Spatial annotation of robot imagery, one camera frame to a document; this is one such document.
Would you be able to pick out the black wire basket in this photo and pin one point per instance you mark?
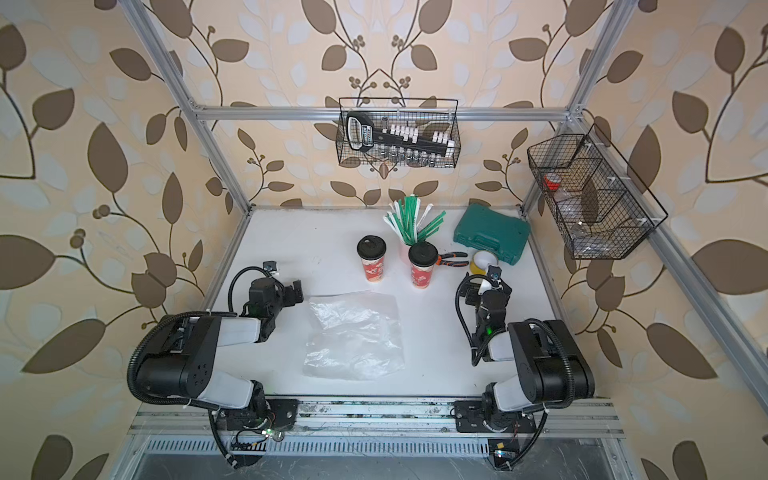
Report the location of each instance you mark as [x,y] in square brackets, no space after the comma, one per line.
[604,208]
[432,113]

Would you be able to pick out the yellow tape roll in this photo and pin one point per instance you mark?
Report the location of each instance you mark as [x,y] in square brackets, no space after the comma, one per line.
[481,261]

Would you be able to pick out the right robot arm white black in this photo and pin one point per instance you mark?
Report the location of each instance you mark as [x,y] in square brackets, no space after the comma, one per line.
[550,372]

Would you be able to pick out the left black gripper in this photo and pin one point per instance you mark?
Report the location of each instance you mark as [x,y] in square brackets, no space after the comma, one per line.
[286,293]

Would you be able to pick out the black wire basket right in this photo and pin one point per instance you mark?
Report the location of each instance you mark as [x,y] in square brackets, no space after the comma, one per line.
[604,208]

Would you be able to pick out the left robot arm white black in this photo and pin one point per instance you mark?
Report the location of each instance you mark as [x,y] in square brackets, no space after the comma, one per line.
[174,365]

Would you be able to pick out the orange black pliers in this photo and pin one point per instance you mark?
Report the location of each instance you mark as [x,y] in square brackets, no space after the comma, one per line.
[453,259]

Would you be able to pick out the black socket wrench set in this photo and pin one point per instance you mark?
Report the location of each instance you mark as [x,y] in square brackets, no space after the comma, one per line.
[367,134]

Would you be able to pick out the pink straw holder cup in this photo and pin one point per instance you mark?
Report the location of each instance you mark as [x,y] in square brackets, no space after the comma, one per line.
[404,253]

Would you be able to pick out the clear plastic carrier bag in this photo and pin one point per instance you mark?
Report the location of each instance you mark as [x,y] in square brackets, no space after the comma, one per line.
[356,337]

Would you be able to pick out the green white wrapped straws bundle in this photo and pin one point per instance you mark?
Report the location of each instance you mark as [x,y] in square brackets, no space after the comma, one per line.
[411,222]

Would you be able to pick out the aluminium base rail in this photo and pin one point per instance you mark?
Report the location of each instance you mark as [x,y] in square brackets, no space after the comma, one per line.
[347,416]

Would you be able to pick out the red paper cup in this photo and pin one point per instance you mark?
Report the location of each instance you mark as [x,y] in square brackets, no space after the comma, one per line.
[423,257]
[372,249]

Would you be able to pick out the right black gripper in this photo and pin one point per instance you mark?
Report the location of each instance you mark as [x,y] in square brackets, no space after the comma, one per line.
[475,291]

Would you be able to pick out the green plastic tool case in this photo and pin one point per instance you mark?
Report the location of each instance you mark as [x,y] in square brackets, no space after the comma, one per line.
[484,229]

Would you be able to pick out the black wire basket rear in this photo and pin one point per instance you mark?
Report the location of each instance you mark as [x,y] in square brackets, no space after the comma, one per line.
[432,113]

